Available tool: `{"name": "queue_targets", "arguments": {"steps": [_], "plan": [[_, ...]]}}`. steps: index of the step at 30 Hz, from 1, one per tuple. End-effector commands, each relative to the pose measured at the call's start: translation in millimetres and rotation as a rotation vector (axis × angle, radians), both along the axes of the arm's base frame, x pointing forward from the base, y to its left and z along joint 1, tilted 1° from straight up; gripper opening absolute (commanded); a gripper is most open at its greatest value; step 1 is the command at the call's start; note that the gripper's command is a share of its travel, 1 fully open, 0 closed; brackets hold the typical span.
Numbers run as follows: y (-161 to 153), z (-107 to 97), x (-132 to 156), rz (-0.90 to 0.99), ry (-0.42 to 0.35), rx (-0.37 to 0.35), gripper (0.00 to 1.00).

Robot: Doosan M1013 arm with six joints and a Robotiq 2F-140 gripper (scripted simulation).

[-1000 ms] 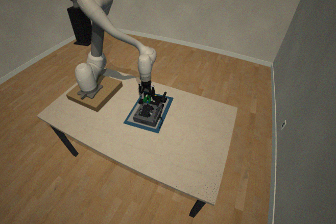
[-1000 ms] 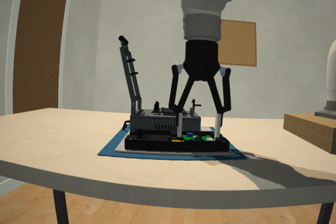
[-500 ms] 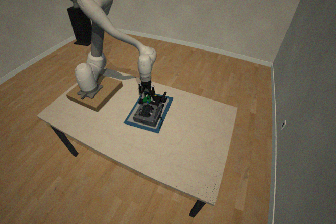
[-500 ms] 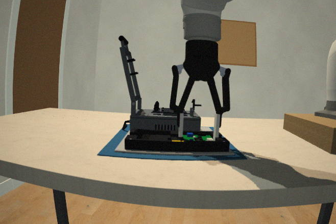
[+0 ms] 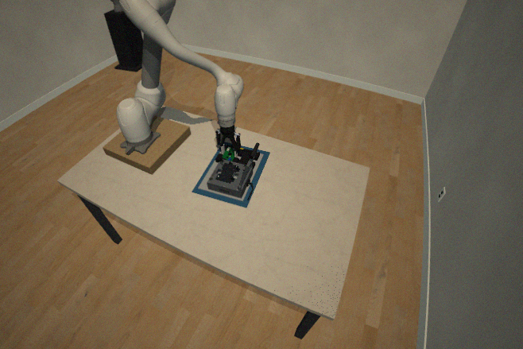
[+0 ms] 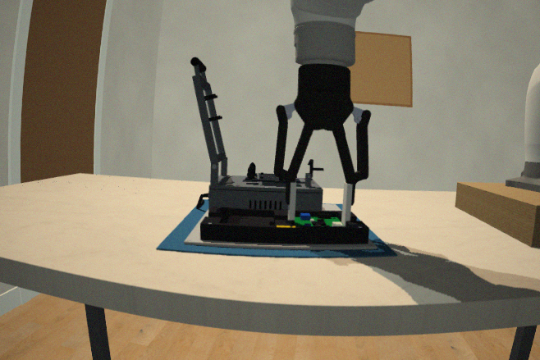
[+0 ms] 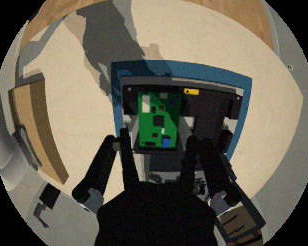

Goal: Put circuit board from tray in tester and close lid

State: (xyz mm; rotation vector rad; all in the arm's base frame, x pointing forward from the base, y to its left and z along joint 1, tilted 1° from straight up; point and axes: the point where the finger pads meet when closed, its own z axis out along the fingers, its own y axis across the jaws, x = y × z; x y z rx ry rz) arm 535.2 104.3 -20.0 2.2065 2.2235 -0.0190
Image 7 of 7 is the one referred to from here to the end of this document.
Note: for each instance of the green circuit board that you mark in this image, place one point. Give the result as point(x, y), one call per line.
point(158, 115)

